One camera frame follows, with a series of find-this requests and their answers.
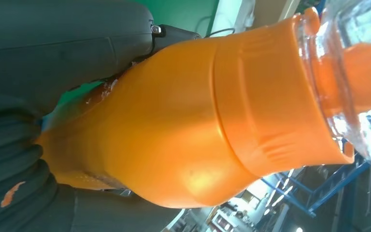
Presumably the white desk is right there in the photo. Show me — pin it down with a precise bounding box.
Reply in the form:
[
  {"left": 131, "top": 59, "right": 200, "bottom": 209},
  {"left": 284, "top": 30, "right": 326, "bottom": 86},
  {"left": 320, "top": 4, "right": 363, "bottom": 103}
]
[{"left": 211, "top": 0, "right": 257, "bottom": 36}]

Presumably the brown cardboard box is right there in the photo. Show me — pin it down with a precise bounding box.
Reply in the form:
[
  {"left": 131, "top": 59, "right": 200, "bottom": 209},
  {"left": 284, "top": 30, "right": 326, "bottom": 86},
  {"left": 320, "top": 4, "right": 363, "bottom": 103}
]
[{"left": 253, "top": 0, "right": 301, "bottom": 28}]

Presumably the black cable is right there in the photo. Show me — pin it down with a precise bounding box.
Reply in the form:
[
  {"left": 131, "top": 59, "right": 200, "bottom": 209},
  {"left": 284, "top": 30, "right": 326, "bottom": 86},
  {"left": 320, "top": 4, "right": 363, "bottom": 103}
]
[{"left": 201, "top": 28, "right": 236, "bottom": 38}]

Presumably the blue metal rack frame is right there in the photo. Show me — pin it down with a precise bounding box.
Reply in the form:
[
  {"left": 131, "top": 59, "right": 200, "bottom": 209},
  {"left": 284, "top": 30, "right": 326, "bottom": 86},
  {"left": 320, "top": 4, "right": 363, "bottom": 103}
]
[{"left": 262, "top": 153, "right": 370, "bottom": 218}]

